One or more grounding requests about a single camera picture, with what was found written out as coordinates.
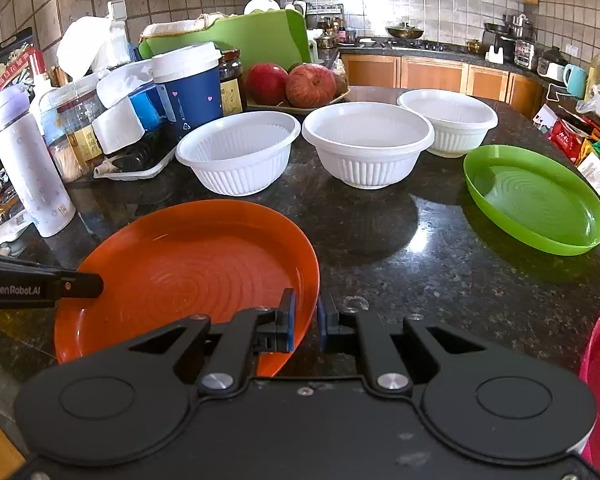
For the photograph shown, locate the wooden lower cabinets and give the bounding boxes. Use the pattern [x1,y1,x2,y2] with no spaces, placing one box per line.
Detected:
[340,53,547,120]

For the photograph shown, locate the blue tissue pack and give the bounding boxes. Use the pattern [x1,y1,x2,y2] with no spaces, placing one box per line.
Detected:
[92,60,177,155]

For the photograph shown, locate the teal mug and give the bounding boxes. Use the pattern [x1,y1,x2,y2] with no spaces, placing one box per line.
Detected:
[562,63,589,99]

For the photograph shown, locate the red snack bag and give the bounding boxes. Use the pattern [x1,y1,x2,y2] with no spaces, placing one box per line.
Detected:
[549,117,590,162]

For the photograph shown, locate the red apple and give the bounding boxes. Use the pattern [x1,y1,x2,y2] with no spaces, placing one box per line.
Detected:
[245,63,289,107]
[285,63,337,109]

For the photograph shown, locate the white water bottle purple lid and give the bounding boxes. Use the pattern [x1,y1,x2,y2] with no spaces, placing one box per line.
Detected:
[0,85,77,239]

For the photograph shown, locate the white ribbed plastic bowl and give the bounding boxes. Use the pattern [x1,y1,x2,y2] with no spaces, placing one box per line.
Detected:
[397,89,498,158]
[302,102,435,190]
[176,111,301,196]

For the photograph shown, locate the orange plate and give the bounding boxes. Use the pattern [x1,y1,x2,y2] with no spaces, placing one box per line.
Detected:
[54,200,321,379]

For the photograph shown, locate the blue paper cup white lid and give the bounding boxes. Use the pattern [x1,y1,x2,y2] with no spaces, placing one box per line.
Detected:
[151,42,225,144]

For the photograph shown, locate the black printed package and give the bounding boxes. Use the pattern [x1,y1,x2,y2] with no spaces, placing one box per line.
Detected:
[0,27,37,94]

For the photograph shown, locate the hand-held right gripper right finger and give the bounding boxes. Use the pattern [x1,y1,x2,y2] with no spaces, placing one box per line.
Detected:
[316,292,491,395]

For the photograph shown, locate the clear plastic bottle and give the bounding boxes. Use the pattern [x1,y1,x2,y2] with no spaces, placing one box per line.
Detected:
[107,0,132,68]

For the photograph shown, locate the green cutting board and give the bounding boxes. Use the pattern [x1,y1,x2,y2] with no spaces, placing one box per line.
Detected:
[139,9,314,79]

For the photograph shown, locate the white plastic bag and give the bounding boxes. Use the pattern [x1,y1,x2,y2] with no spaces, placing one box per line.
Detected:
[56,16,112,81]

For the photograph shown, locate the wok with lid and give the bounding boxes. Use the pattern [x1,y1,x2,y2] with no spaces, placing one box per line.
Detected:
[385,22,425,40]

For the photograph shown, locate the clear toothpick jar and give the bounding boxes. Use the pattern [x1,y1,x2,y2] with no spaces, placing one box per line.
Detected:
[39,84,107,183]

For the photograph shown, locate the clear plastic tray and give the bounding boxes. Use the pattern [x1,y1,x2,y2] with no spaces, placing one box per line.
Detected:
[93,144,179,181]

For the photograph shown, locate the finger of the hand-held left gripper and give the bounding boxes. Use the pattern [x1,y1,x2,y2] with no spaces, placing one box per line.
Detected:
[56,271,104,302]

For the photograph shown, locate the green plate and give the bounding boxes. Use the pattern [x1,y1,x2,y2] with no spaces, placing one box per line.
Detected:
[463,144,600,256]

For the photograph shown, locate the dark sauce jar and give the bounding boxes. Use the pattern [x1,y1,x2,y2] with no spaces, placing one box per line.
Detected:
[218,49,246,114]

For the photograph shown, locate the gas stove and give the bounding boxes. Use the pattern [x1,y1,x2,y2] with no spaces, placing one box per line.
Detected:
[355,36,452,53]

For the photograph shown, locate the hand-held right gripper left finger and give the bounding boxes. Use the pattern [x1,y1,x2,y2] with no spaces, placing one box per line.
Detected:
[115,287,298,395]

